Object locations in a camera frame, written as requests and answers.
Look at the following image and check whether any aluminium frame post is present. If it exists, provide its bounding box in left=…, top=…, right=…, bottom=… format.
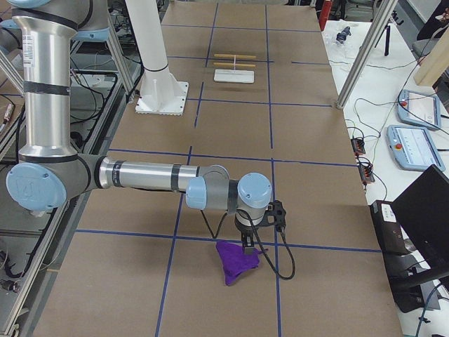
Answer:
left=335, top=0, right=398, bottom=110

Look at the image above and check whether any near teach pendant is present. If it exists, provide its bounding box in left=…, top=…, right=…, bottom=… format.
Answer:
left=387, top=125, right=445, bottom=171

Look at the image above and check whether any near red connector box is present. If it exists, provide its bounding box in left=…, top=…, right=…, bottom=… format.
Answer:
left=356, top=157, right=375, bottom=186

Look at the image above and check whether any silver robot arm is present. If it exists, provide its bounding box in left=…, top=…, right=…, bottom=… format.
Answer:
left=6, top=1, right=272, bottom=254

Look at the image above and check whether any black monitor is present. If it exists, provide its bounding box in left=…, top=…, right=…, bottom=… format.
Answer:
left=391, top=165, right=448, bottom=267

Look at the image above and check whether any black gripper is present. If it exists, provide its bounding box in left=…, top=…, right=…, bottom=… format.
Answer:
left=237, top=223, right=255, bottom=254

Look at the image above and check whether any wooden beam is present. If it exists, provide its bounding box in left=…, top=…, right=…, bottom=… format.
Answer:
left=414, top=25, right=448, bottom=86

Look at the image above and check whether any black computer box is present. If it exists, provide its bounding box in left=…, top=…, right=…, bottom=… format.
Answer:
left=370, top=200, right=411, bottom=256

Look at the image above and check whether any red connector box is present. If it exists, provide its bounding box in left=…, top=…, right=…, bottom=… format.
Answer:
left=351, top=138, right=366, bottom=157
left=356, top=157, right=375, bottom=186

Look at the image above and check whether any teach pendant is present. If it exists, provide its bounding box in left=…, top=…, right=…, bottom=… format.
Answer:
left=396, top=89, right=441, bottom=130
left=387, top=125, right=445, bottom=171

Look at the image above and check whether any purple towel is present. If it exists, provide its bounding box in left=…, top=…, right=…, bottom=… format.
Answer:
left=215, top=241, right=268, bottom=286

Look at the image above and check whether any far red connector box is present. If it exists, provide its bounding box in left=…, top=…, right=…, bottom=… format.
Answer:
left=351, top=138, right=366, bottom=157

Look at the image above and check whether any far teach pendant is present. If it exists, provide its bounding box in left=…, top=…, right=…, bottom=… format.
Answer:
left=396, top=89, right=441, bottom=130

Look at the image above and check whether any white wooden towel rack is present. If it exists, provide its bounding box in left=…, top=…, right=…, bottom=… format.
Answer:
left=213, top=53, right=256, bottom=84

